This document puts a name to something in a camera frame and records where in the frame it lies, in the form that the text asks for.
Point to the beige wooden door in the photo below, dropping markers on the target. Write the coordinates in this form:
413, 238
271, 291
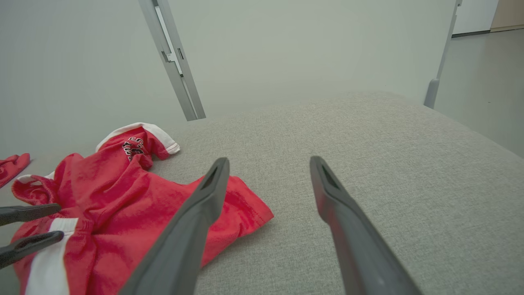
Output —
509, 14

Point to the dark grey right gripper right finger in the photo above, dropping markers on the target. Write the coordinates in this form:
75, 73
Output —
364, 262

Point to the grey aluminium partition post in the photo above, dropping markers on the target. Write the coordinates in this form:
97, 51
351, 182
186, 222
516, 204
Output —
184, 82

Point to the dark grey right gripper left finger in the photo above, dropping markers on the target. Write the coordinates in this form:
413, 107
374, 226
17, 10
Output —
176, 262

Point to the red white basketball jersey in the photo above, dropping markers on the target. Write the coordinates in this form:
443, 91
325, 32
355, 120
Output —
123, 196
12, 168

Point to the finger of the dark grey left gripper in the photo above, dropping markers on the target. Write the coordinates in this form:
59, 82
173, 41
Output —
24, 213
12, 256

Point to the slim grey partition post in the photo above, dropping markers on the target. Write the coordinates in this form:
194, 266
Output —
452, 24

